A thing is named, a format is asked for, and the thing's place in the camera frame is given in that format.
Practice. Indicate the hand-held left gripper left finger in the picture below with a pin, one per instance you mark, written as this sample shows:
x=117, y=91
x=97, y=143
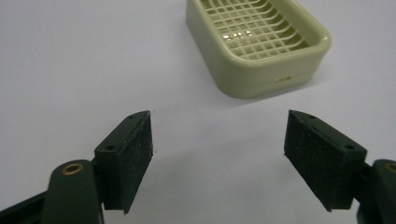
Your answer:
x=124, y=155

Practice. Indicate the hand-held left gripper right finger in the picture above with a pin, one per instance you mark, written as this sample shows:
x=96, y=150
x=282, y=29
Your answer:
x=323, y=161

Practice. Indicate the pale green soap dish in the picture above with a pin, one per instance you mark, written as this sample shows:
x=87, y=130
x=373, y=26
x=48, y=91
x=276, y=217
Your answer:
x=264, y=49

